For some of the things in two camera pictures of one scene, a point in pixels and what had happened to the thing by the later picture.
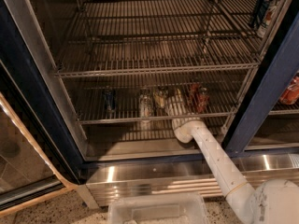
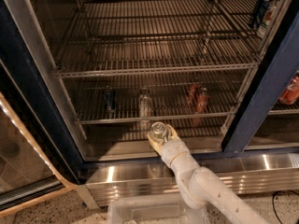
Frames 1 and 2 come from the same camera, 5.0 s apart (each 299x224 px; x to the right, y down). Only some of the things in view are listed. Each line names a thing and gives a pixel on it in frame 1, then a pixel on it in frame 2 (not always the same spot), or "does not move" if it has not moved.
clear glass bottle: [146, 104] does not move
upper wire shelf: [140, 35] does not move
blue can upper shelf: [262, 8] does not move
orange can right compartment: [291, 93] does not move
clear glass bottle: [163, 92] to [159, 131]
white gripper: [176, 107] to [173, 150]
